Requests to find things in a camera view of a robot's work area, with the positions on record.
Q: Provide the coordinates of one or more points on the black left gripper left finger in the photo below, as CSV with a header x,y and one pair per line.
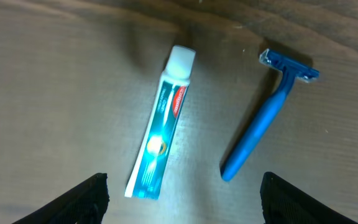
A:
x,y
85,203

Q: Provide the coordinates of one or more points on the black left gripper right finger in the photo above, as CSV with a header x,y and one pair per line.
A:
x,y
283,203

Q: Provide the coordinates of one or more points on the teal toothpaste tube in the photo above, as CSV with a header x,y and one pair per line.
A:
x,y
147,175

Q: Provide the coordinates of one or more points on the blue disposable razor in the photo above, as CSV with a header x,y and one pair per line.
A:
x,y
291,70

